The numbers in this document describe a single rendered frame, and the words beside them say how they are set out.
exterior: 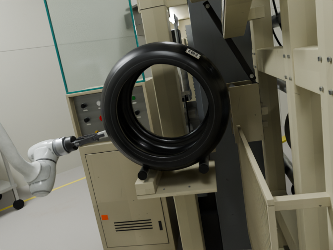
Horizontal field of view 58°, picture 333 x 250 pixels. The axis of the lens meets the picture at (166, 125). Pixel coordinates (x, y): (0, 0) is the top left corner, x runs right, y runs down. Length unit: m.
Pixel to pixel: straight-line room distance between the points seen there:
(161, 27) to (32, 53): 3.16
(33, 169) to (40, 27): 3.39
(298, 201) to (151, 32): 1.11
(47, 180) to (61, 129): 3.21
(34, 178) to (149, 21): 0.94
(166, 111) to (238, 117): 0.39
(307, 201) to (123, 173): 1.47
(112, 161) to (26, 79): 2.68
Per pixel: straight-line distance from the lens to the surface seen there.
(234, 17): 1.31
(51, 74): 4.63
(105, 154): 2.11
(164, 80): 1.62
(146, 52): 1.25
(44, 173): 1.49
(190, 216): 1.87
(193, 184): 1.43
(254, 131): 1.61
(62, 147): 1.53
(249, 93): 1.57
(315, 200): 0.89
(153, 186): 1.39
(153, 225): 2.27
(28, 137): 4.57
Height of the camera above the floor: 1.40
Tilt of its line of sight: 13 degrees down
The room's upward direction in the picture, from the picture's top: 10 degrees counter-clockwise
